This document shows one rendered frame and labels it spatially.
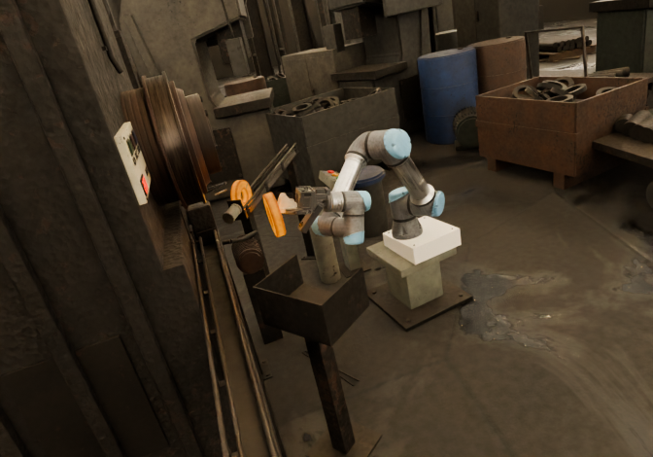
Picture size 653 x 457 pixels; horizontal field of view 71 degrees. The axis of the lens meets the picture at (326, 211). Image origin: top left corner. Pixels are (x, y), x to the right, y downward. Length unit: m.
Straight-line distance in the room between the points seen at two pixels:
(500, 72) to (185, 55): 3.03
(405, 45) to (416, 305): 3.60
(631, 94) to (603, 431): 2.50
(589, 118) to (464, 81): 1.66
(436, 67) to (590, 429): 3.63
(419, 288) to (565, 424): 0.85
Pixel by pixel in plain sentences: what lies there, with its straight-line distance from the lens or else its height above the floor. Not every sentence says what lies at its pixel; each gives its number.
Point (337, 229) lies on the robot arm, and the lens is 1.66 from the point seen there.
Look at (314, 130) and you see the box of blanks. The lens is 3.82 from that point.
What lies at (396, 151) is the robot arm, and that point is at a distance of 1.78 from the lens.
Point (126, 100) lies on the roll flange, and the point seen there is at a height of 1.29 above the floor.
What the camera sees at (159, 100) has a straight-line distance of 1.52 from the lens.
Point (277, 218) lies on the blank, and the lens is 1.50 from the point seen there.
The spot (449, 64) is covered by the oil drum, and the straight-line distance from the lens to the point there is 4.76.
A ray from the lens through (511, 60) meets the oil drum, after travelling 5.08.
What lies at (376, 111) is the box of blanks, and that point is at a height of 0.59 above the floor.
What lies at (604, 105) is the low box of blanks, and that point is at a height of 0.54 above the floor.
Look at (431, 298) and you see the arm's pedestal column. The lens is 2.39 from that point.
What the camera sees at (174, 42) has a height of 1.49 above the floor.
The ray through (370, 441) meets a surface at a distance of 1.82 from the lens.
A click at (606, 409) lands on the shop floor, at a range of 1.96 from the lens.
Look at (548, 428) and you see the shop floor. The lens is 1.87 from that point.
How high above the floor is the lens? 1.39
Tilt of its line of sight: 22 degrees down
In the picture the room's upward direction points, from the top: 12 degrees counter-clockwise
